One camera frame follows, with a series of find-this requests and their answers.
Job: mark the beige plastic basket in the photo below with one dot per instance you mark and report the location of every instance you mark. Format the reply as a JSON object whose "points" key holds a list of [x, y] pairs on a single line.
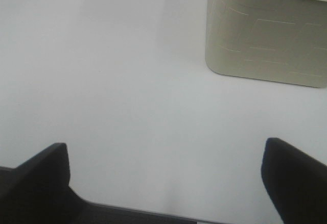
{"points": [[272, 40]]}

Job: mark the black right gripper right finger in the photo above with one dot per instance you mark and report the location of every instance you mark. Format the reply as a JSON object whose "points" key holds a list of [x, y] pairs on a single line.
{"points": [[295, 183]]}

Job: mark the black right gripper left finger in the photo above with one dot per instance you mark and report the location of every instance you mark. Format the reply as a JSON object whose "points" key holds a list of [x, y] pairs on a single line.
{"points": [[38, 190]]}

